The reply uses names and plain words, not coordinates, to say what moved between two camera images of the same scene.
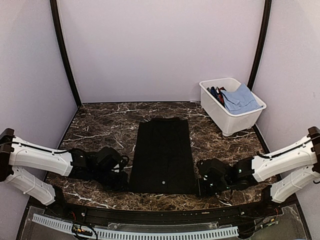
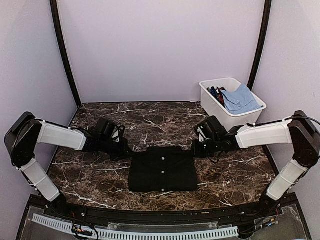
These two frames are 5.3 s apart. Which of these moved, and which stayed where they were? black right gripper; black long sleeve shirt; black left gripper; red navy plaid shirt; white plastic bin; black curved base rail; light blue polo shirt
Moved: black long sleeve shirt; black left gripper; black right gripper
Stayed: black curved base rail; red navy plaid shirt; light blue polo shirt; white plastic bin
